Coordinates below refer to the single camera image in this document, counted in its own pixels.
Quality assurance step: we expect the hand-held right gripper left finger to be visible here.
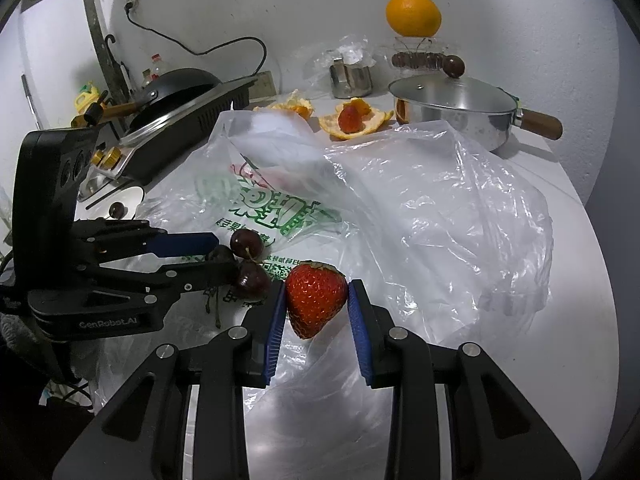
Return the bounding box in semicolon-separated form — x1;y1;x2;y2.
52;280;287;480

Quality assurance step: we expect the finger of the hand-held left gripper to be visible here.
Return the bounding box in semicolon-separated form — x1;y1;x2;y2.
85;247;241;307
75;220;219;267

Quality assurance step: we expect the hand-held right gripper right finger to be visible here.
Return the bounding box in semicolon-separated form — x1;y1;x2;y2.
348;280;583;480

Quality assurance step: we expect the red strawberry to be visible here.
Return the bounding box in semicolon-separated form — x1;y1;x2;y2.
284;261;348;340
338;102;363;133

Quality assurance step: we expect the white round plate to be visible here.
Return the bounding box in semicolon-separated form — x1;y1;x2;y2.
77;185;146;221

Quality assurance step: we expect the clear printed plastic bag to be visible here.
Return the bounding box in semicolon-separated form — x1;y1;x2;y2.
92;109;555;461

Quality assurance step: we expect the person's left forearm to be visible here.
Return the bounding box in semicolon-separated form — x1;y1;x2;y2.
0;305;56;376

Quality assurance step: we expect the yellow detergent bottle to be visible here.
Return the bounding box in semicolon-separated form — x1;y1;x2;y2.
74;85;101;113

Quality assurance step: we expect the steel gas stove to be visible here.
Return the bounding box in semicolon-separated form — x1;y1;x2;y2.
75;76;260;201

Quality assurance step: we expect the black umbrella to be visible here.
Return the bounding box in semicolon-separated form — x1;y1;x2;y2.
102;34;135;103

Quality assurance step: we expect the black wok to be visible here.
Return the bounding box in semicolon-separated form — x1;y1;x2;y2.
70;67;223;131

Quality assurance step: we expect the dark vertical pipe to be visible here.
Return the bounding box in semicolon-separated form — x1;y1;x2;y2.
80;0;132;106

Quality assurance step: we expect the orange half with peel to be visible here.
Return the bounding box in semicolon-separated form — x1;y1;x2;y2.
252;88;316;121

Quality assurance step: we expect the orange peel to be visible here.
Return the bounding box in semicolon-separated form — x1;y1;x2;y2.
319;97;395;141

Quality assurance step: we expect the steel pot lid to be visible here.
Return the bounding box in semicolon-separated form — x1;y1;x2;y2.
387;55;518;116

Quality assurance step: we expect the small steel cup in bag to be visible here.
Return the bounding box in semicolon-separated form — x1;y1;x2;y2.
300;34;393;101

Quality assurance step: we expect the glass container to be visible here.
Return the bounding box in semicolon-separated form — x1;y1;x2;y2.
390;35;451;73

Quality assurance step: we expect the whole orange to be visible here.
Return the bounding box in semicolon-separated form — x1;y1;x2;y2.
385;0;443;38

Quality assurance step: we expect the black stove cable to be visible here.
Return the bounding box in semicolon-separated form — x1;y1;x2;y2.
122;2;268;81

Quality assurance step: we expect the steel pot with wooden handle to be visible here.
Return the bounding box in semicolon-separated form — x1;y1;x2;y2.
395;97;563;153

